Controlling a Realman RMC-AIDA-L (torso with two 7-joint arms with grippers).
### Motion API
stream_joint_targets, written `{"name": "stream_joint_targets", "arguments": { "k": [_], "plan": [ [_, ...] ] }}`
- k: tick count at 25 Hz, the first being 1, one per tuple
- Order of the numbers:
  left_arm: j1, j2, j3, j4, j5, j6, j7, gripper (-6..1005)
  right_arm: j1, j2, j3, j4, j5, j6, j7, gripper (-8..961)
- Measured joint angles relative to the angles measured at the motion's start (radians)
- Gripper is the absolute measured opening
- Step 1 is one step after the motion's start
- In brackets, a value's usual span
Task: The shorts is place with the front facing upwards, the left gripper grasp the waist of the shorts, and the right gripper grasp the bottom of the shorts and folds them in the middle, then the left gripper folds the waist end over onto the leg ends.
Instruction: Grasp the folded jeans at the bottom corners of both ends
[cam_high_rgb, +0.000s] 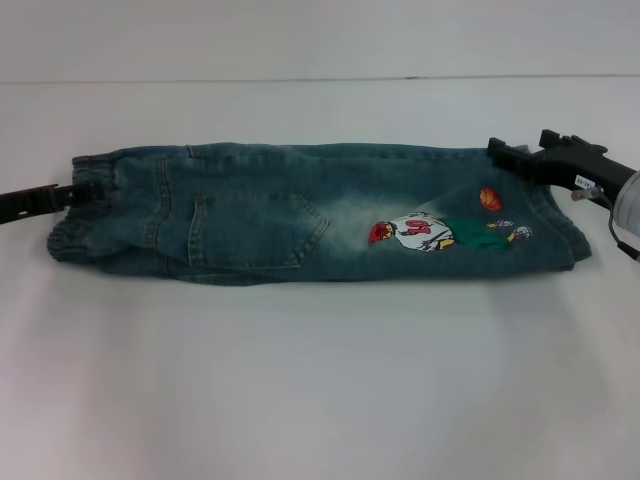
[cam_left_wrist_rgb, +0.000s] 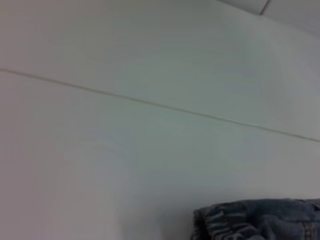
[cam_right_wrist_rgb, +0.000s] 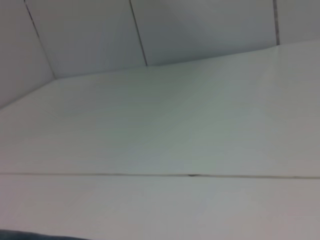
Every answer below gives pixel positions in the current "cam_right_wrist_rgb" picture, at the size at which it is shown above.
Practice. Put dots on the blue denim shorts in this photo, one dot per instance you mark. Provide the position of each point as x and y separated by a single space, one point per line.
30 236

